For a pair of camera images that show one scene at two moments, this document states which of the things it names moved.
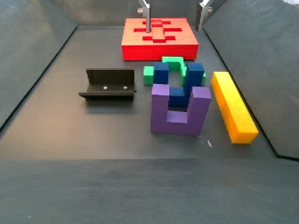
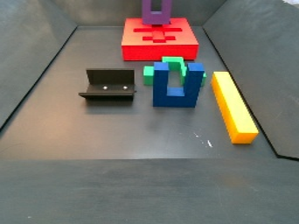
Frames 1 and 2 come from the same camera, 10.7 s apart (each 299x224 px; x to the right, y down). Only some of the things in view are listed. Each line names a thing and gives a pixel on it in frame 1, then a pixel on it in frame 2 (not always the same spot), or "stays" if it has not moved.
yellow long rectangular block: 238,120 stays
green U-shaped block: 175,65 stays
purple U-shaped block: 179,122 → 155,17
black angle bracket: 110,82 stays
